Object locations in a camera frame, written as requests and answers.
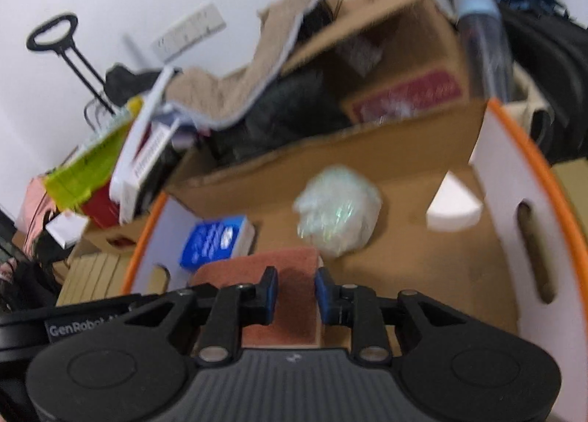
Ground white printed paper sheet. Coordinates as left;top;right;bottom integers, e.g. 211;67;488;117
45;210;90;249

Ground small brown cardboard box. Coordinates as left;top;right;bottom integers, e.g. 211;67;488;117
83;213;150;255

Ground black trolley handle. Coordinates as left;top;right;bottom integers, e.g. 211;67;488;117
25;12;116;116

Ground large brown cardboard box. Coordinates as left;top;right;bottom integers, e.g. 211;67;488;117
281;0;469;123

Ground iridescent crumpled plastic ball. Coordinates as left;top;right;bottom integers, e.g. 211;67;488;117
293;165;383;260

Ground blue white tissue pack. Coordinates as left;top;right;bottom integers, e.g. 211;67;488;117
179;215;255;272

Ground white flat board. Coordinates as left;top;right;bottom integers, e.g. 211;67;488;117
109;66;180;225

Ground white wall socket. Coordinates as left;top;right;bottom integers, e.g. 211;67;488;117
150;2;226;63

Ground yellow green snack bag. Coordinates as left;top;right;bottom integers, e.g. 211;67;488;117
43;96;144;211

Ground orange kitchen sponge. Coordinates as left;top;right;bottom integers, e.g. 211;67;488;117
189;247;323;349

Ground blue lid water bottle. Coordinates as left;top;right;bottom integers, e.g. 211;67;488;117
452;0;514;104

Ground black suitcase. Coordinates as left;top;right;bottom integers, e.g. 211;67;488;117
499;4;587;163

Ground red pumpkin cardboard box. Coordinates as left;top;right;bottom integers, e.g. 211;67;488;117
122;102;587;378

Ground white wedge makeup sponge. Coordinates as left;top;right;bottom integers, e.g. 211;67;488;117
426;171;483;232

